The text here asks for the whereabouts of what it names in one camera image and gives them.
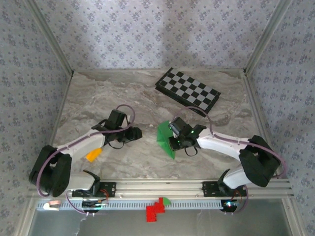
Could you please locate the grey metal sheet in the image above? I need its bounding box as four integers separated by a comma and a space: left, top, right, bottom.
28, 210, 295, 236

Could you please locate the yellow block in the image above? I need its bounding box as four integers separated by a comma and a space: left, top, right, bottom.
85, 148, 103, 163

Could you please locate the folded black chessboard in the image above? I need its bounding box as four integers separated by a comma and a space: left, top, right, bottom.
155, 67, 221, 118

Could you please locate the red toy brick stack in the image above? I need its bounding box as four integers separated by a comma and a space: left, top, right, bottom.
146, 197, 166, 223

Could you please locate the black controller board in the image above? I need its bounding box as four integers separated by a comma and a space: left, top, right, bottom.
82, 199, 109, 212
220, 199, 239, 213

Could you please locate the thin black cable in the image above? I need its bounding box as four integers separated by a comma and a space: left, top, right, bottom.
184, 145, 199, 157
107, 139, 125, 150

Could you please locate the purple cable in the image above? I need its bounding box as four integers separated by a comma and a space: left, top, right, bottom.
172, 106, 288, 216
35, 104, 136, 217

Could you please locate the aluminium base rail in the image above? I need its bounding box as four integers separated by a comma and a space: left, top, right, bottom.
27, 178, 295, 199

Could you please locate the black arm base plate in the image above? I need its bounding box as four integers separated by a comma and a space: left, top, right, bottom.
72, 181, 117, 199
202, 181, 248, 198

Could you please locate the grey slotted cable duct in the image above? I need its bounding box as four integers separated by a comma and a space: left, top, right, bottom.
36, 199, 238, 211

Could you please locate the aluminium side rail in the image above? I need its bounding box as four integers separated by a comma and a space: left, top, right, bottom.
242, 71, 283, 179
38, 72, 74, 179

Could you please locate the aluminium frame post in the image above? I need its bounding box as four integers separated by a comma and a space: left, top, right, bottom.
23, 0, 75, 76
244, 0, 294, 76

